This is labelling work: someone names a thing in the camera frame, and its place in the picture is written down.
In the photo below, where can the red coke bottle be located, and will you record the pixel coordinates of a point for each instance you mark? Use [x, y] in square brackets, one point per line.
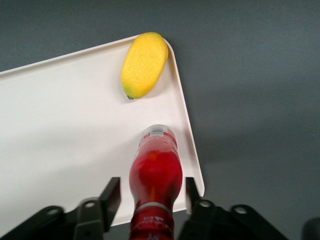
[155, 175]

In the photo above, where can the beige plastic tray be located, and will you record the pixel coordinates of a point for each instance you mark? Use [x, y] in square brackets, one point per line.
[75, 112]

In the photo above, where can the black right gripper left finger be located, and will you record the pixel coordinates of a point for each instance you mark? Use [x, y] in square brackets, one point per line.
[100, 212]

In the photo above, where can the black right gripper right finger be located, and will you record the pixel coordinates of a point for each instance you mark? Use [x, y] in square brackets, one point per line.
[200, 212]

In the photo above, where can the yellow toy mango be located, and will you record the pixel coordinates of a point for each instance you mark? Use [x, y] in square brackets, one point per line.
[143, 66]

